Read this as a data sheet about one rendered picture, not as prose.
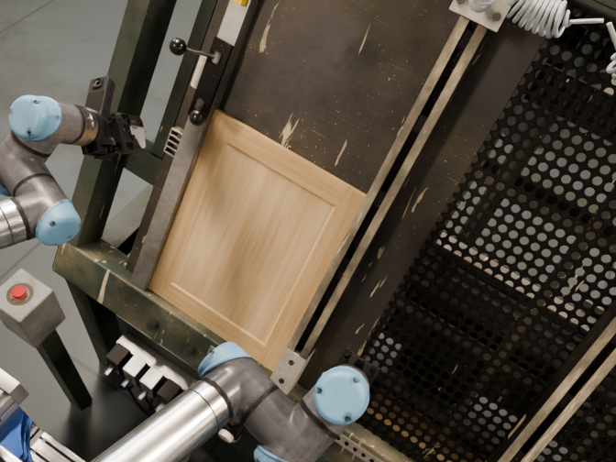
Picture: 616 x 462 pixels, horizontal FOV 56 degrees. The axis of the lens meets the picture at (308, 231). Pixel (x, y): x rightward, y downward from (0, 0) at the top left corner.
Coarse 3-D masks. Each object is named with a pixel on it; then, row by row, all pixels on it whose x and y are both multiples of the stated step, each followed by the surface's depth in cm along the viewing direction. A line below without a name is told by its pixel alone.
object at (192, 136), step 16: (256, 0) 133; (224, 16) 134; (240, 16) 133; (224, 32) 135; (240, 32) 134; (240, 48) 138; (224, 80) 140; (192, 128) 145; (192, 144) 146; (176, 160) 149; (192, 160) 148; (176, 176) 151; (176, 192) 152; (160, 208) 155; (176, 208) 155; (160, 224) 156; (160, 240) 158; (144, 256) 161; (144, 272) 163; (144, 288) 165
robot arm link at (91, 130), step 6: (84, 108) 109; (84, 114) 107; (90, 114) 109; (90, 120) 108; (96, 120) 110; (90, 126) 108; (96, 126) 110; (84, 132) 107; (90, 132) 109; (96, 132) 110; (84, 138) 108; (90, 138) 110; (72, 144) 109; (78, 144) 109; (84, 144) 110
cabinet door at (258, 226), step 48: (240, 144) 144; (192, 192) 153; (240, 192) 148; (288, 192) 143; (336, 192) 138; (192, 240) 157; (240, 240) 151; (288, 240) 146; (336, 240) 141; (192, 288) 161; (240, 288) 155; (288, 288) 150; (240, 336) 159; (288, 336) 154
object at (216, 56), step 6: (174, 42) 127; (180, 42) 128; (174, 48) 128; (180, 48) 128; (186, 48) 129; (174, 54) 129; (180, 54) 129; (198, 54) 133; (204, 54) 134; (210, 54) 134; (216, 54) 135; (216, 60) 136
